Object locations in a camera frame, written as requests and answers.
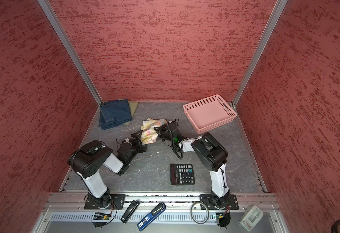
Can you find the grey plastic dispenser box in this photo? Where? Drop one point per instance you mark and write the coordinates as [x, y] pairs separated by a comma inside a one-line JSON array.
[[251, 218]]

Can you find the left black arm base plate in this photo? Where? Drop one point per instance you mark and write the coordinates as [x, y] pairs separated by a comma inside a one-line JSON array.
[[117, 201]]

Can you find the pastel patterned cloth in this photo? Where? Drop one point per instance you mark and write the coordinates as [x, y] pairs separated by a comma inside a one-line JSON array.
[[149, 135]]

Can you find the black desk calculator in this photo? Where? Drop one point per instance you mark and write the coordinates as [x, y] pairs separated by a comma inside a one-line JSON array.
[[182, 174]]

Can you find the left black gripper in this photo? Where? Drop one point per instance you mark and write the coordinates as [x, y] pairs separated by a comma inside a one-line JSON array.
[[138, 143]]

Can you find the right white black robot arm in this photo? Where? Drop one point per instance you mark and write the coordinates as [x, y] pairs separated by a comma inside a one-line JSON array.
[[210, 152]]

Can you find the pink plastic basket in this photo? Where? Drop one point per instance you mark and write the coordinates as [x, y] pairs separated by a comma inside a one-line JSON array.
[[209, 113]]

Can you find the small circuit board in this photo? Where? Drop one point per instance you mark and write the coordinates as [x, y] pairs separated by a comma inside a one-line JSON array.
[[222, 219], [102, 216]]

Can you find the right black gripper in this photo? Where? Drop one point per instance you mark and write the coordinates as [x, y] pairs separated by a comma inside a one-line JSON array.
[[160, 130]]

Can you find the blue black stapler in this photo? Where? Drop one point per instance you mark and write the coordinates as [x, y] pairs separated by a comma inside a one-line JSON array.
[[151, 216]]

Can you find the olive green skirt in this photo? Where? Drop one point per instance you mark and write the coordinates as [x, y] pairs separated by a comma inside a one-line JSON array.
[[133, 107]]

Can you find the right small circuit board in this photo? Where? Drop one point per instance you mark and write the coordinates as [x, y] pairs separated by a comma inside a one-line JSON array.
[[222, 219]]

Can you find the left small circuit board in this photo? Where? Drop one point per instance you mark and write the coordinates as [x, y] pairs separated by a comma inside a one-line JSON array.
[[102, 216]]

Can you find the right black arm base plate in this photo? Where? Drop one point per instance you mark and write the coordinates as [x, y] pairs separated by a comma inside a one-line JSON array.
[[206, 201]]

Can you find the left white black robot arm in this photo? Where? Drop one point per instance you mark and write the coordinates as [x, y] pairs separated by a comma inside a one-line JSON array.
[[87, 161]]

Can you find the blue denim skirt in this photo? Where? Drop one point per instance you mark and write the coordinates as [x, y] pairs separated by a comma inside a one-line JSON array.
[[114, 113]]

